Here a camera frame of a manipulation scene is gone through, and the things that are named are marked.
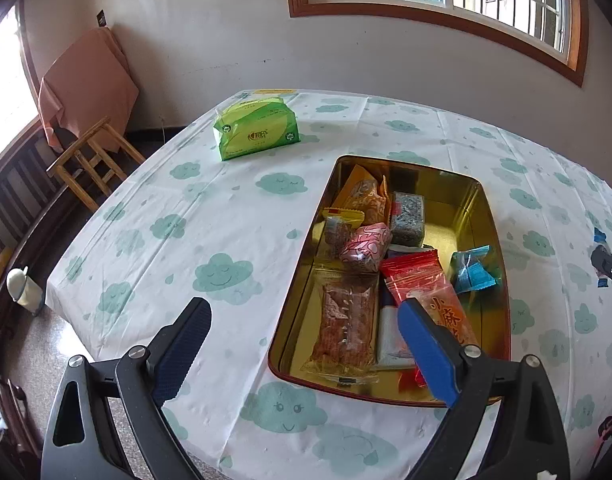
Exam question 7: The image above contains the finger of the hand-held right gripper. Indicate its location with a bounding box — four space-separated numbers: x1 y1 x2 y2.
590 245 612 296

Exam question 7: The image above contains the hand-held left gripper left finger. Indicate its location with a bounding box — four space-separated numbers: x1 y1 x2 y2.
40 296 213 480

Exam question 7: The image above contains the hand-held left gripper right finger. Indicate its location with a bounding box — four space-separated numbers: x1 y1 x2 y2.
397 297 571 480

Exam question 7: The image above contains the blue cracker packet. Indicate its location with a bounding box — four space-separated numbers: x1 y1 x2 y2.
376 242 437 371

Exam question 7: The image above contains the clear fried twist snack packet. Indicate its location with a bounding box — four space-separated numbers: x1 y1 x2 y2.
416 287 479 361

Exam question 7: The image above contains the red snack packet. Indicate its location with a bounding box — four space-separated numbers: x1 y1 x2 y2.
379 251 449 391

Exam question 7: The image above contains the clear packet reddish-brown snack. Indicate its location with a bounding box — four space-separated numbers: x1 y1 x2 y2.
302 280 381 386

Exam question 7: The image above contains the blue candy packet white print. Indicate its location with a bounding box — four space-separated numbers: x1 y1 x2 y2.
450 245 502 294

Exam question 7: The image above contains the pink patterned candy packet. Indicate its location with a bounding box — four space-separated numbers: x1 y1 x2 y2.
339 223 393 274

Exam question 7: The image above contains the dark sesame bar packet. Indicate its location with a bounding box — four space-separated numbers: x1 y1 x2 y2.
388 191 427 247

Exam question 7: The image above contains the yellow-wrapped dark candy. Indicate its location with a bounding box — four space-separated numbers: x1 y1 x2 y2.
322 207 364 261

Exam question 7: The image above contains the maroon tin box gold interior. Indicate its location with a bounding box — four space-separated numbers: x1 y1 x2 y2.
267 155 512 408

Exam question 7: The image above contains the yellow snack packet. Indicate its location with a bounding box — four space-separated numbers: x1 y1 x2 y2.
331 164 391 226

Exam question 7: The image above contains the white cloud print tablecloth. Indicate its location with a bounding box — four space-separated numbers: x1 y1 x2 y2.
45 89 612 480

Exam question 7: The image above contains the white mug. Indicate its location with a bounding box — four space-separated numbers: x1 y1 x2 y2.
6 266 43 317

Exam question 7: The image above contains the dark wooden bench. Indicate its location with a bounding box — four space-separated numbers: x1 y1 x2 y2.
0 120 107 341

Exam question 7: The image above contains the light wooden stool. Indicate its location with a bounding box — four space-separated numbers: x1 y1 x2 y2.
46 116 147 212

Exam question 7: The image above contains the green tissue pack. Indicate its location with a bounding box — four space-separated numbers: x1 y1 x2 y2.
213 97 301 162

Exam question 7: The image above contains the orange cloth covered table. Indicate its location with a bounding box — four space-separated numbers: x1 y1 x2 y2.
37 26 141 153

